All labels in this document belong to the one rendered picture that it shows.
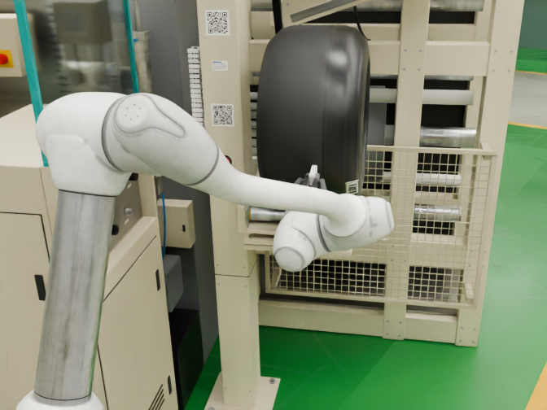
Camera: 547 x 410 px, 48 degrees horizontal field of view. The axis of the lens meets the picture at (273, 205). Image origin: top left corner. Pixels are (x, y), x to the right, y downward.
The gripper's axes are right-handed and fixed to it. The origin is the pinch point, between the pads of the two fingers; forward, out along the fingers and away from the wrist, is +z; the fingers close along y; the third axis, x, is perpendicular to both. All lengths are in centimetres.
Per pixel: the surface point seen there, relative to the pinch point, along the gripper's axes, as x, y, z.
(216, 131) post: -1.1, 35.0, 24.6
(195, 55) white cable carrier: -25, 41, 29
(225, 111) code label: -8.0, 31.9, 25.5
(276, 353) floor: 119, 24, 46
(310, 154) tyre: -4.9, 1.2, 3.5
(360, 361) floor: 119, -14, 47
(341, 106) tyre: -17.9, -7.1, 8.2
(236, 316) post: 70, 32, 15
